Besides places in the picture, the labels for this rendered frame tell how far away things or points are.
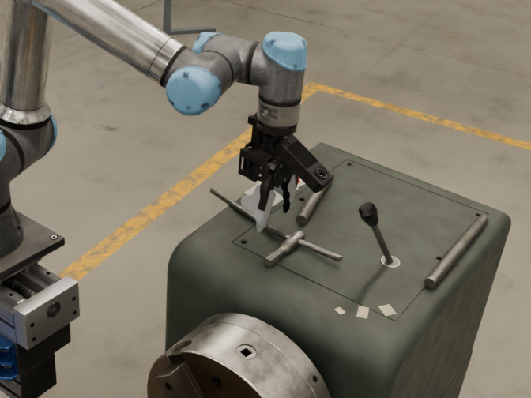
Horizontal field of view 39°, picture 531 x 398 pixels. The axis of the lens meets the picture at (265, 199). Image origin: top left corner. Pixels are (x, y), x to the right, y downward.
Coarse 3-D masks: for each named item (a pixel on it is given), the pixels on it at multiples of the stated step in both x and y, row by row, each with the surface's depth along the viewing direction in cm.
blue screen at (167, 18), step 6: (168, 0) 578; (168, 6) 580; (168, 12) 582; (168, 18) 585; (168, 24) 588; (162, 30) 591; (168, 30) 590; (174, 30) 593; (180, 30) 595; (186, 30) 596; (192, 30) 598; (198, 30) 600; (204, 30) 602; (210, 30) 605
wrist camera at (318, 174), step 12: (288, 144) 134; (300, 144) 135; (288, 156) 133; (300, 156) 133; (312, 156) 135; (300, 168) 132; (312, 168) 133; (324, 168) 134; (312, 180) 132; (324, 180) 133
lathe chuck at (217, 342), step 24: (192, 336) 127; (216, 336) 124; (240, 336) 123; (168, 360) 126; (192, 360) 122; (216, 360) 118; (240, 360) 119; (264, 360) 120; (288, 360) 122; (216, 384) 121; (240, 384) 117; (264, 384) 117; (288, 384) 119
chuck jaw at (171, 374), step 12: (180, 348) 126; (180, 360) 124; (168, 372) 122; (180, 372) 122; (168, 384) 122; (180, 384) 121; (192, 384) 123; (168, 396) 123; (180, 396) 121; (192, 396) 122; (204, 396) 124
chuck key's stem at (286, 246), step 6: (294, 234) 143; (300, 234) 143; (288, 240) 141; (294, 240) 142; (282, 246) 140; (288, 246) 140; (294, 246) 141; (276, 252) 138; (282, 252) 139; (288, 252) 140; (270, 258) 136; (276, 258) 137; (270, 264) 136
